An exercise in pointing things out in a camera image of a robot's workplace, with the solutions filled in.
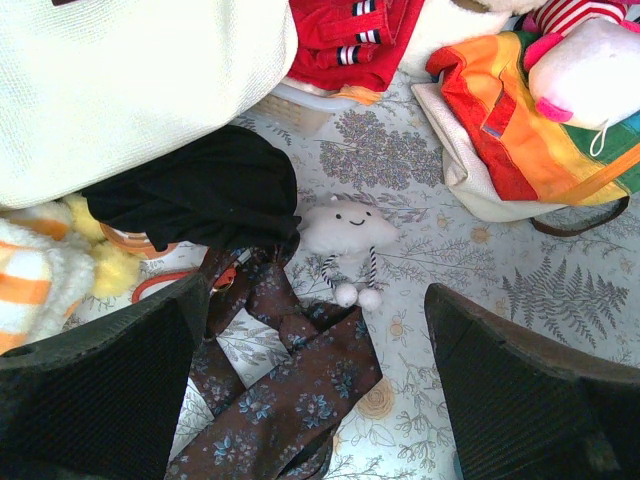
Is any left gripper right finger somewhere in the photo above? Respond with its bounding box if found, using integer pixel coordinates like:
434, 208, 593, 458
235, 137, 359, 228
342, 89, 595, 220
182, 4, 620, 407
424, 283, 639, 479

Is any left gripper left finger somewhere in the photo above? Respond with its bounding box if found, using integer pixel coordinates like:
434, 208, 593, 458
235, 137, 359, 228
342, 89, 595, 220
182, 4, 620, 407
1, 274, 209, 479

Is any rainbow striped bag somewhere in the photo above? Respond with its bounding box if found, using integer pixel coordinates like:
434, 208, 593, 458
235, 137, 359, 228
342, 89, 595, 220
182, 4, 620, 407
412, 32, 639, 222

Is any cream canvas tote bag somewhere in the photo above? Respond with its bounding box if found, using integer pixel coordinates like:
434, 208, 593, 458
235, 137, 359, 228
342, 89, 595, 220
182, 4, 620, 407
1, 1, 298, 209

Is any orange checkered towel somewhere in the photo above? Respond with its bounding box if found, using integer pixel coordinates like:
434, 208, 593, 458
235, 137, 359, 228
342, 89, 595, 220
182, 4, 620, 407
1, 201, 95, 353

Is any brown floral necktie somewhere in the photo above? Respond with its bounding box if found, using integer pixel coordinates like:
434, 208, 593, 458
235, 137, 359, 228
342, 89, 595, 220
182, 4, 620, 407
165, 241, 382, 479

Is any white cloud plush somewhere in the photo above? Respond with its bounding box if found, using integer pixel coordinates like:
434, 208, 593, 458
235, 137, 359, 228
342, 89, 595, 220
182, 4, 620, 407
300, 196, 400, 312

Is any black cloth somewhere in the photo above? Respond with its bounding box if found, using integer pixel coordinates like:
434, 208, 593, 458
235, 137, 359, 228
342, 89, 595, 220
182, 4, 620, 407
82, 126, 300, 251

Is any pink white plush doll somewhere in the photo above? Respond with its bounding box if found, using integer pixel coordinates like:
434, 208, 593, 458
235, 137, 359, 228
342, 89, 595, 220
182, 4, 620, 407
523, 0, 639, 156

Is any red garment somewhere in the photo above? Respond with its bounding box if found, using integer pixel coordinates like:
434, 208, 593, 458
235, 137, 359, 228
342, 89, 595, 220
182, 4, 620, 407
288, 0, 424, 92

